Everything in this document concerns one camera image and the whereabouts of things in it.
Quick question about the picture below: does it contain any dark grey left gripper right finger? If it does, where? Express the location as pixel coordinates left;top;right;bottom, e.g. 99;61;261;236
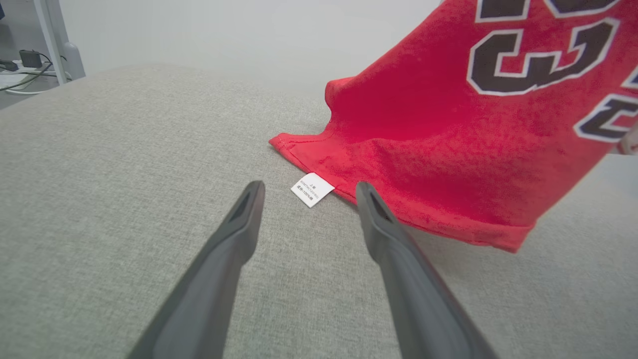
355;181;499;359

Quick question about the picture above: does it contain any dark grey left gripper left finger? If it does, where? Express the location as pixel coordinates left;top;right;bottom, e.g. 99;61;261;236
127;180;266;359

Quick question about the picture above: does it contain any red basketball jersey number 33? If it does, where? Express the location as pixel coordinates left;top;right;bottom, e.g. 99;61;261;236
269;0;638;253

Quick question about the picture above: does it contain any grey fabric sofa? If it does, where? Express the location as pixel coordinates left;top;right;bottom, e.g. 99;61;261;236
0;62;638;359

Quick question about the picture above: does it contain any black power adapter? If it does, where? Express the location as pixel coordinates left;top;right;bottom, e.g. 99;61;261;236
19;49;43;69

